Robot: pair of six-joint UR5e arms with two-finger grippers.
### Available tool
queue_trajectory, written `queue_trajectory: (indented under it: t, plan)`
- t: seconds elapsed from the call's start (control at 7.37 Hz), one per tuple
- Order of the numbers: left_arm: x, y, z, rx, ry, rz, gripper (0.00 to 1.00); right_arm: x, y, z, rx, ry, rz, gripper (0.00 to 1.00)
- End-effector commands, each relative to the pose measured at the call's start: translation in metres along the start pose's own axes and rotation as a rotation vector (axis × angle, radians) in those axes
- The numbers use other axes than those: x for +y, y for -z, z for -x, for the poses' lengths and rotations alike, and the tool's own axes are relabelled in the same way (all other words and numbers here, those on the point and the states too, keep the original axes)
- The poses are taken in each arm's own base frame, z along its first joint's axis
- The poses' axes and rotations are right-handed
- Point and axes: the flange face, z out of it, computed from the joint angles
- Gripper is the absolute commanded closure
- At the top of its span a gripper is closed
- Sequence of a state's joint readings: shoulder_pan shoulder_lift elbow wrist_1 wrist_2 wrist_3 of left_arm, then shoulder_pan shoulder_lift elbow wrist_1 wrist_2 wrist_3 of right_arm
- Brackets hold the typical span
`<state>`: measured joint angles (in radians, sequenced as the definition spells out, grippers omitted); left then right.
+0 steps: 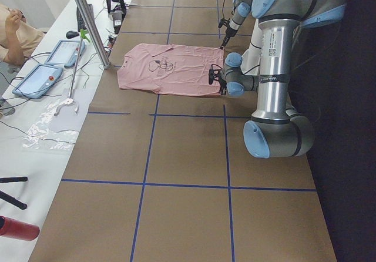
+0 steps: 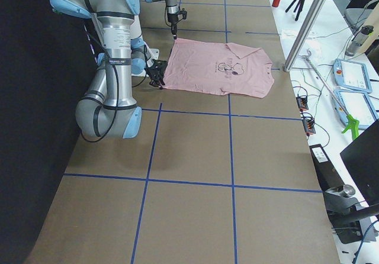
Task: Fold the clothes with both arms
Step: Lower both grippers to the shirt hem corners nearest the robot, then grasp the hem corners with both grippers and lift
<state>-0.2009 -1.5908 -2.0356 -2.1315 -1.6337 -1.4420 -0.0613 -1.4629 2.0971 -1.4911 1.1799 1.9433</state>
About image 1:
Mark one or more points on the seated person beige shirt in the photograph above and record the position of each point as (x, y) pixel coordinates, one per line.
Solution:
(18, 38)

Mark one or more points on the pink printed t-shirt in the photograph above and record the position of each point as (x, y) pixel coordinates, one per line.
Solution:
(170, 69)

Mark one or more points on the upper blue teach pendant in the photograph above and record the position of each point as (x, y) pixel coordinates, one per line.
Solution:
(64, 53)

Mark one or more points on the blue teach pendant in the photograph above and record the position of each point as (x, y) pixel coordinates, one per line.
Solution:
(39, 80)
(64, 53)

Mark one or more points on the lower blue teach pendant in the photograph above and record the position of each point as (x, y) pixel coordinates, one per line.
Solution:
(39, 80)

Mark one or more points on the black keyboard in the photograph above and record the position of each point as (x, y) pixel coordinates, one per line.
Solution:
(79, 18)

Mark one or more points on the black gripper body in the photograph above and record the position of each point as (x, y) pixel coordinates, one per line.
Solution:
(222, 86)
(228, 34)

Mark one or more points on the aluminium frame post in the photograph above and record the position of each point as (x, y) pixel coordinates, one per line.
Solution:
(93, 32)

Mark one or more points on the metal reacher grabber tool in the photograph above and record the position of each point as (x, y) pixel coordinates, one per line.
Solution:
(69, 101)

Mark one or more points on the clear plastic bag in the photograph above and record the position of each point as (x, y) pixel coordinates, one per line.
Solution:
(40, 137)

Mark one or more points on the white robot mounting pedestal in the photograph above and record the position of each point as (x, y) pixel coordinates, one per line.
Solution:
(251, 57)

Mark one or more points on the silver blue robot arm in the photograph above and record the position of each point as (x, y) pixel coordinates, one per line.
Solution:
(275, 129)
(241, 10)

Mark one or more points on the red cylinder bottle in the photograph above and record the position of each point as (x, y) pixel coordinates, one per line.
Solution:
(20, 230)

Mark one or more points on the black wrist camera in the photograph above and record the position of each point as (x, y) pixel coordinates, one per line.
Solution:
(223, 22)
(214, 74)

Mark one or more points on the black tripod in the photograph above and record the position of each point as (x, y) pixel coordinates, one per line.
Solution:
(12, 192)

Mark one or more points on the black computer mouse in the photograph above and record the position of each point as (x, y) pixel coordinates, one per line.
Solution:
(72, 34)

